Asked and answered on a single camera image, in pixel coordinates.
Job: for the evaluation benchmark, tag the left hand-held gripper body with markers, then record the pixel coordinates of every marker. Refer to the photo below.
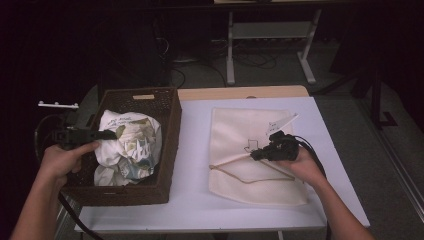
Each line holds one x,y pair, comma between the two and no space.
71,135

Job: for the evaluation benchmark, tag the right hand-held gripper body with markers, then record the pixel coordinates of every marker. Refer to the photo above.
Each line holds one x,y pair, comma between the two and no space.
283,148

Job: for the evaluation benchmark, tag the white printed garment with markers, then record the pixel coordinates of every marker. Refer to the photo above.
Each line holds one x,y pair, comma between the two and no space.
133,143

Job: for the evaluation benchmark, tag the brown wicker basket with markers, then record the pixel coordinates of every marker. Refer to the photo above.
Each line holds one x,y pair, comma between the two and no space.
168,133

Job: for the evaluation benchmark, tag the person's left hand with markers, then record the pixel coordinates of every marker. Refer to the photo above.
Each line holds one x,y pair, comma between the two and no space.
61,161

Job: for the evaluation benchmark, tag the person's right hand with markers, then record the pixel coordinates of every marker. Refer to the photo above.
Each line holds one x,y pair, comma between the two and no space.
306,166

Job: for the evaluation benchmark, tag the white table sheet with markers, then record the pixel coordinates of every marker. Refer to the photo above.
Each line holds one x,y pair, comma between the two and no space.
193,150

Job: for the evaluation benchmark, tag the black metal stand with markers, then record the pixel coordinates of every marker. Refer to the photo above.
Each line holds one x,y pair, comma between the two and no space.
376,100

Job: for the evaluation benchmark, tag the white metal stand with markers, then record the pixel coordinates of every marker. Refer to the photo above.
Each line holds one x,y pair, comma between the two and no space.
271,30

